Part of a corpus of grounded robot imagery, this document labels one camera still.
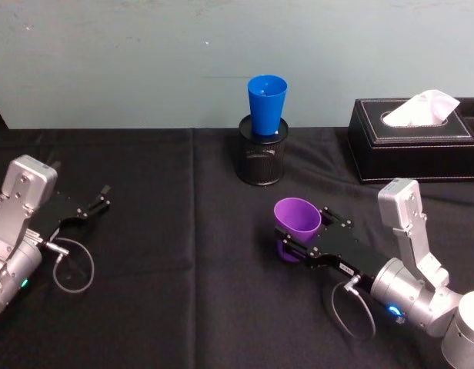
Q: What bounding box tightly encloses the black leather tissue box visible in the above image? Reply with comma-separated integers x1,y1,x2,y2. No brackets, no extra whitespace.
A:
346,96,474,186

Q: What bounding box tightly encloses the black tablecloth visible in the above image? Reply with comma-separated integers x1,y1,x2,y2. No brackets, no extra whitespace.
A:
0,125,474,369

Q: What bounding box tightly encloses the black mesh pen holder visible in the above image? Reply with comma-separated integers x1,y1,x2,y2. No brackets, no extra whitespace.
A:
238,114,290,188

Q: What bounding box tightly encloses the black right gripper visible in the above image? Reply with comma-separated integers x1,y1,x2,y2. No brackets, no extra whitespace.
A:
274,205,385,290

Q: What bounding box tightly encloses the blue plastic cup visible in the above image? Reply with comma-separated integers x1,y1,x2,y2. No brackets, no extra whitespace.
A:
247,75,289,137

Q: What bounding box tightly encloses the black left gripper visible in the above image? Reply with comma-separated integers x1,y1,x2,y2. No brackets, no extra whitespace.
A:
28,161,112,241

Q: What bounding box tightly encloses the thin grey right gripper cable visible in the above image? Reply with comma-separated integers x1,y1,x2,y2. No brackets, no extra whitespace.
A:
330,276,377,341

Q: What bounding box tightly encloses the thin grey left gripper cable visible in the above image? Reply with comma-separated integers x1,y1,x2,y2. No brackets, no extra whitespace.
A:
43,237,96,295

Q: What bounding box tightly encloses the thin grey gripper cable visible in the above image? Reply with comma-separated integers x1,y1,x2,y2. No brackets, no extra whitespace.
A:
330,276,377,341
43,237,96,295

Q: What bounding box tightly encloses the purple plastic cup with handle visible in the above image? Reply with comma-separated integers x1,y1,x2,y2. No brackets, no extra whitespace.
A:
273,197,322,264

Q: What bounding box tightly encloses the white tissue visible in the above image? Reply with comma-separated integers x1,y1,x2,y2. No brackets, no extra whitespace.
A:
382,89,462,128

